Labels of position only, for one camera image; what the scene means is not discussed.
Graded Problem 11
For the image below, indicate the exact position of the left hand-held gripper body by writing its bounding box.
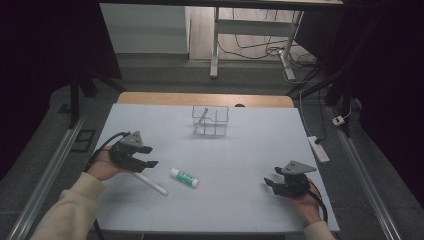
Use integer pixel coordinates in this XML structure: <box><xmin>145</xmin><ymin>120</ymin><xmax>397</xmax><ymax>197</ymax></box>
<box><xmin>109</xmin><ymin>130</ymin><xmax>148</xmax><ymax>173</ymax></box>

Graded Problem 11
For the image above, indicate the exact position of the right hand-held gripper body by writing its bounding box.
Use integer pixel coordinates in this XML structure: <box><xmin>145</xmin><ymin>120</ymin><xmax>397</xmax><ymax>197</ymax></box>
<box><xmin>273</xmin><ymin>160</ymin><xmax>318</xmax><ymax>198</ymax></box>

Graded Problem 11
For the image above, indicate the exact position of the white pen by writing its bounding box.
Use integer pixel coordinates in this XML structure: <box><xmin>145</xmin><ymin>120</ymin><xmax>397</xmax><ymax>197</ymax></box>
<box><xmin>133</xmin><ymin>172</ymin><xmax>169</xmax><ymax>197</ymax></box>

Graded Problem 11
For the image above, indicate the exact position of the white and green glue stick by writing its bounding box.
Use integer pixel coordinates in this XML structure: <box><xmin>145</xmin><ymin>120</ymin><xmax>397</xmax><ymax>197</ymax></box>
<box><xmin>170</xmin><ymin>167</ymin><xmax>200</xmax><ymax>188</ymax></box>

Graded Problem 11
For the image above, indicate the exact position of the silver pen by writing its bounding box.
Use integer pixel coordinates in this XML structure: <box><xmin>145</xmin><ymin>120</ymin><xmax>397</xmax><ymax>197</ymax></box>
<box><xmin>194</xmin><ymin>107</ymin><xmax>209</xmax><ymax>135</ymax></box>

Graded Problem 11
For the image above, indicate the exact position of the clear acrylic organizer box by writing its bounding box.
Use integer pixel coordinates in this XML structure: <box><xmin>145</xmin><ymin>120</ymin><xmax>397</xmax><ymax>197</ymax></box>
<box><xmin>191</xmin><ymin>105</ymin><xmax>230</xmax><ymax>137</ymax></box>

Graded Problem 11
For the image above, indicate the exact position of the person's right hand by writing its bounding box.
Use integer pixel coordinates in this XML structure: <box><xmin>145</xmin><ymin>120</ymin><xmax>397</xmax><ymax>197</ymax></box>
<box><xmin>287</xmin><ymin>182</ymin><xmax>323</xmax><ymax>226</ymax></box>

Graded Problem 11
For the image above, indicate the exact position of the person's left hand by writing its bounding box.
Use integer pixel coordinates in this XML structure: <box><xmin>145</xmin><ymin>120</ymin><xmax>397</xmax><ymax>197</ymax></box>
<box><xmin>87</xmin><ymin>148</ymin><xmax>129</xmax><ymax>182</ymax></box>

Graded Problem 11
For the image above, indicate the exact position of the white power strip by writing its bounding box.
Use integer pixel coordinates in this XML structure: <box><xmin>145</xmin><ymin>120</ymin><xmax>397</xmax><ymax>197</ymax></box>
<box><xmin>307</xmin><ymin>135</ymin><xmax>331</xmax><ymax>164</ymax></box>

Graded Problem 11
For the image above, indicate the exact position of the white table mat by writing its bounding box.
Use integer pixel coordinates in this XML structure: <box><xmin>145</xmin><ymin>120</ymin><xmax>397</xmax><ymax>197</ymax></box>
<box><xmin>59</xmin><ymin>103</ymin><xmax>341</xmax><ymax>233</ymax></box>

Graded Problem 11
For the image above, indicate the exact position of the black metal stand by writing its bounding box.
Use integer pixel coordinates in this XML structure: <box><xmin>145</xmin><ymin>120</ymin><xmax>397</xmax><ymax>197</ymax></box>
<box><xmin>68</xmin><ymin>49</ymin><xmax>126</xmax><ymax>129</ymax></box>
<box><xmin>286</xmin><ymin>13</ymin><xmax>384</xmax><ymax>138</ymax></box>

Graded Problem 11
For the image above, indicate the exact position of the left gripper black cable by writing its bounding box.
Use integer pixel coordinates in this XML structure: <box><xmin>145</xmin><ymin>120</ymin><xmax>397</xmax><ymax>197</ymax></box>
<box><xmin>84</xmin><ymin>131</ymin><xmax>129</xmax><ymax>240</ymax></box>

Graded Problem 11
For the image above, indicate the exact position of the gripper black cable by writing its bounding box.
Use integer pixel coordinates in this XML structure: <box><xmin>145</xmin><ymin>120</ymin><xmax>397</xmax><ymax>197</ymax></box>
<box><xmin>84</xmin><ymin>131</ymin><xmax>129</xmax><ymax>240</ymax></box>
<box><xmin>308</xmin><ymin>181</ymin><xmax>329</xmax><ymax>224</ymax></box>

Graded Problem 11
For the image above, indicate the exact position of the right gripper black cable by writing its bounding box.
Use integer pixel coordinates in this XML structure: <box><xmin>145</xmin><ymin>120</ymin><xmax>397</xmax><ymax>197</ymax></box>
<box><xmin>308</xmin><ymin>181</ymin><xmax>329</xmax><ymax>224</ymax></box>

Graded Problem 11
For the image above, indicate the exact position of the black floor frame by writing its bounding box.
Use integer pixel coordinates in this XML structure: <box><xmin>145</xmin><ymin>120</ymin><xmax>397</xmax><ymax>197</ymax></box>
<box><xmin>70</xmin><ymin>129</ymin><xmax>97</xmax><ymax>154</ymax></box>

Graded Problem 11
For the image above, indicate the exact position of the aluminium floor rail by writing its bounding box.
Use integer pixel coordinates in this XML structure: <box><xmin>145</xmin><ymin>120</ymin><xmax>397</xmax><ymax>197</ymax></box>
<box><xmin>328</xmin><ymin>106</ymin><xmax>403</xmax><ymax>240</ymax></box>
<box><xmin>6</xmin><ymin>114</ymin><xmax>86</xmax><ymax>240</ymax></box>

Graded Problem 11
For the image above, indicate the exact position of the tangle of floor cables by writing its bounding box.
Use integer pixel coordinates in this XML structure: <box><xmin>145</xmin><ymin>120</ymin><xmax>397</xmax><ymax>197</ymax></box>
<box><xmin>218</xmin><ymin>8</ymin><xmax>318</xmax><ymax>68</ymax></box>

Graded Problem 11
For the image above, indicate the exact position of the white desk frame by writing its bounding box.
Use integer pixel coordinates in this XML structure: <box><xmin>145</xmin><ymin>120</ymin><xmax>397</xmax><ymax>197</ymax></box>
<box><xmin>209</xmin><ymin>6</ymin><xmax>304</xmax><ymax>81</ymax></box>

